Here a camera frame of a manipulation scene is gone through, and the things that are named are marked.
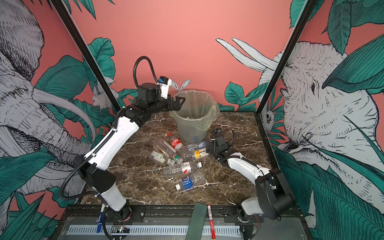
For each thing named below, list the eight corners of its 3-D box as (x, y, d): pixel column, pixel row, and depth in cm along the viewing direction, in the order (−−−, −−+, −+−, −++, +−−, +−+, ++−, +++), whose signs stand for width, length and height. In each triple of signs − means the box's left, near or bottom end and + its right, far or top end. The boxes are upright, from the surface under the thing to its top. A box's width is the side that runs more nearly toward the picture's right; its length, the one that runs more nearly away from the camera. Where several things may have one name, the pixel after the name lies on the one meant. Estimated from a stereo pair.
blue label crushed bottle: (183, 192, 83) (182, 188, 78) (181, 181, 87) (180, 177, 82) (205, 185, 86) (206, 181, 81) (202, 175, 90) (202, 171, 85)
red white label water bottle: (165, 179, 88) (163, 175, 83) (164, 170, 91) (163, 166, 86) (202, 172, 91) (202, 168, 86) (200, 163, 94) (200, 159, 89)
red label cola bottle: (177, 151, 98) (176, 148, 94) (165, 139, 104) (164, 135, 101) (183, 147, 100) (182, 143, 97) (171, 135, 107) (170, 131, 103)
